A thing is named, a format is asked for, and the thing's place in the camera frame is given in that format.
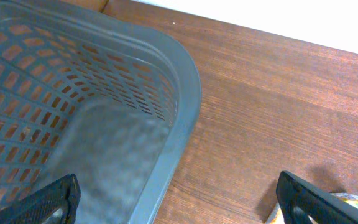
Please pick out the grey plastic mesh basket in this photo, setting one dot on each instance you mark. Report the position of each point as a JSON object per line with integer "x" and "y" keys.
{"x": 83, "y": 93}

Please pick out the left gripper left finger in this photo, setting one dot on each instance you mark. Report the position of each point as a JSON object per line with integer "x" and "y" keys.
{"x": 55, "y": 203}

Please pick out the green snack pouch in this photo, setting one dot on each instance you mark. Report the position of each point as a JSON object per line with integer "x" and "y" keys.
{"x": 276, "y": 216}

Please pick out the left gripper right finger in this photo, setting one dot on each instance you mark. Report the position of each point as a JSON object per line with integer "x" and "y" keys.
{"x": 302, "y": 202}

